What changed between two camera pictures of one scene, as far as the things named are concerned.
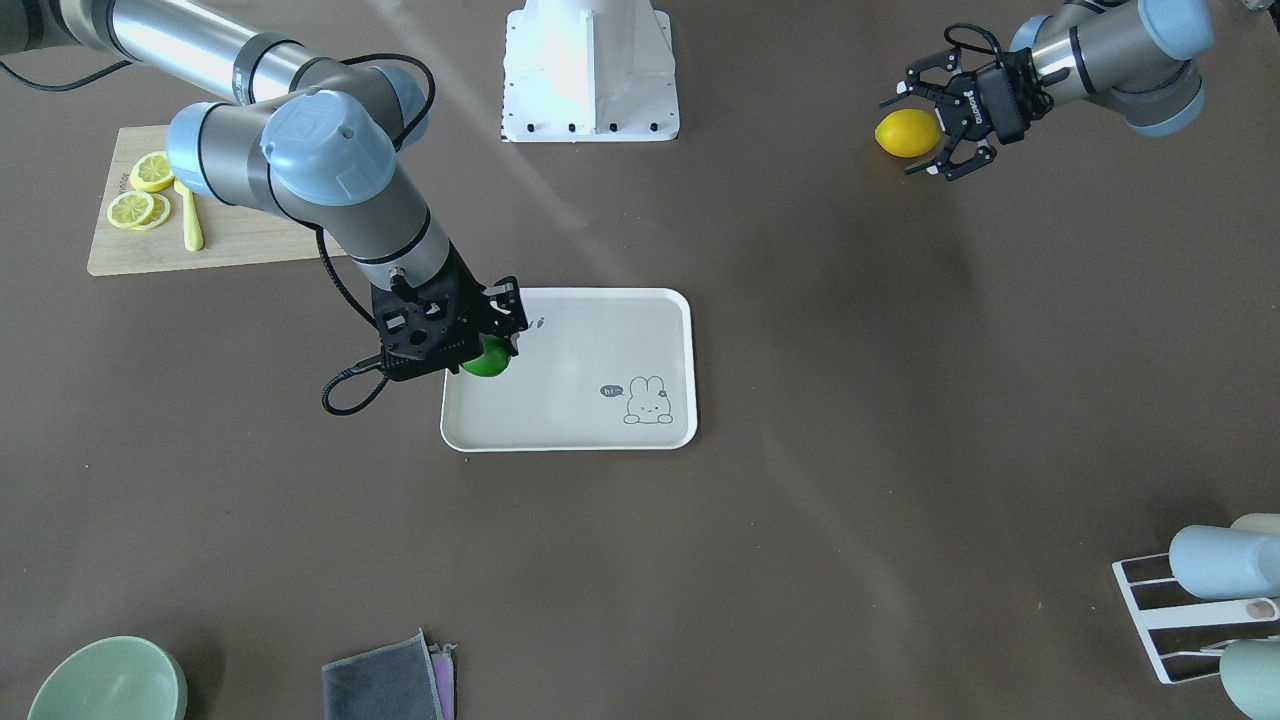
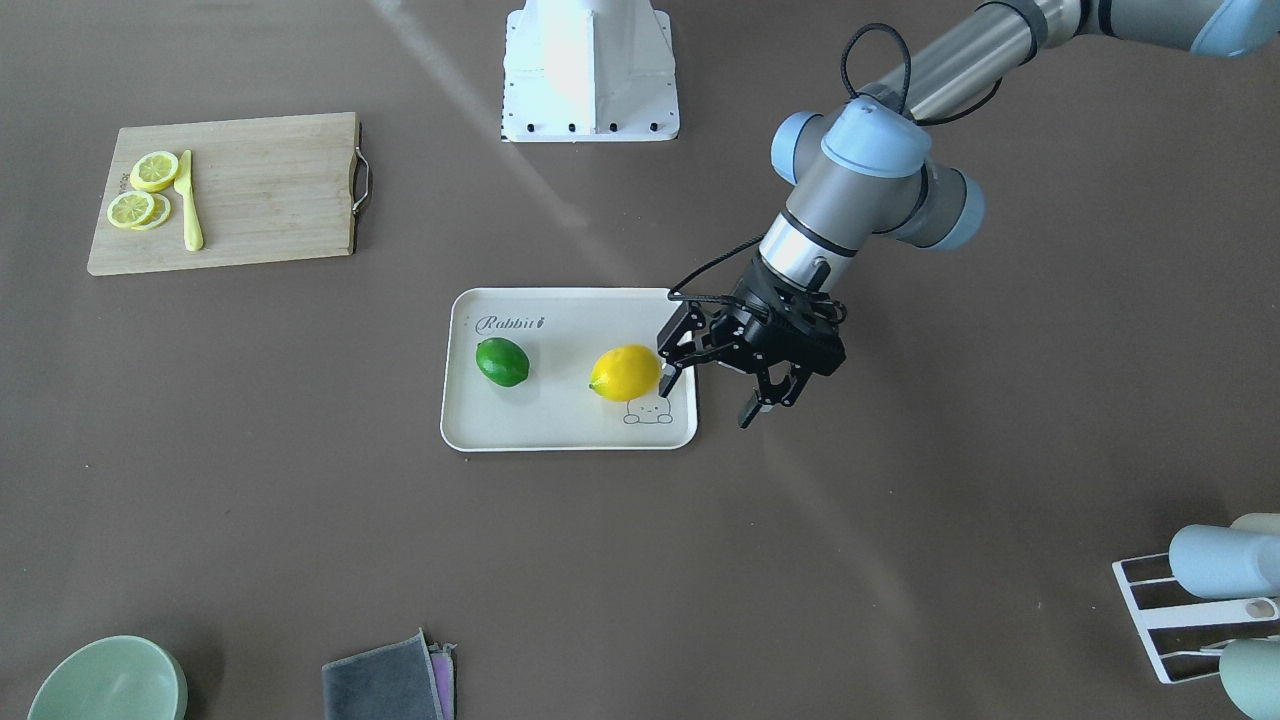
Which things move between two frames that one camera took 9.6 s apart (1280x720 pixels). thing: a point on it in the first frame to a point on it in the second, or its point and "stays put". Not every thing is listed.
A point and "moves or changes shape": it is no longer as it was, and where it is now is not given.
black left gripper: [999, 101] to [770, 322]
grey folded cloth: [406, 680] stays put
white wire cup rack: [1260, 610] stays put
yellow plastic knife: [193, 238] stays put
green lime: [494, 359] moves or changes shape
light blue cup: [1214, 562] stays put
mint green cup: [1250, 672] stays put
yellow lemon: [908, 133] moves or changes shape
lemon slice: [130, 209] stays put
